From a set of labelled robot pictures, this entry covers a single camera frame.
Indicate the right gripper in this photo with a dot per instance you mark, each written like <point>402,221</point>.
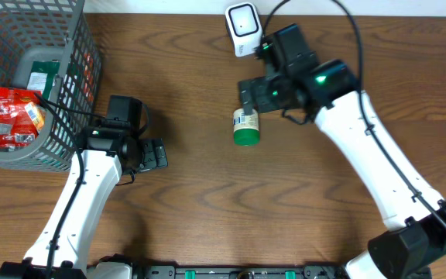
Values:
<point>264,101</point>

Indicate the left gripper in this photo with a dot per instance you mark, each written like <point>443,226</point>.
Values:
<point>148,162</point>

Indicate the green lidded jar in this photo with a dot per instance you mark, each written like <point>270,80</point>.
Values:
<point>245,128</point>

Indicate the green white glove pack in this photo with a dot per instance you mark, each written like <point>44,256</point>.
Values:
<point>42,76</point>

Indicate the red snack bag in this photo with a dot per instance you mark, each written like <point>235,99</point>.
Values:
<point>21,117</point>

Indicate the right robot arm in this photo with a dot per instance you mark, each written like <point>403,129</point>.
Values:
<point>413,212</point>

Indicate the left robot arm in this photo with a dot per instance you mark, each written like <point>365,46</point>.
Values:
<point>105,154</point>

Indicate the white barcode scanner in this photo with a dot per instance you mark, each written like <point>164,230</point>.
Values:
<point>244,28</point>

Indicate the grey plastic basket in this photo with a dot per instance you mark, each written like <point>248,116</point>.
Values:
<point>47,46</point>

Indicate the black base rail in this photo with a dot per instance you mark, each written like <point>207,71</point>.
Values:
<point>246,272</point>

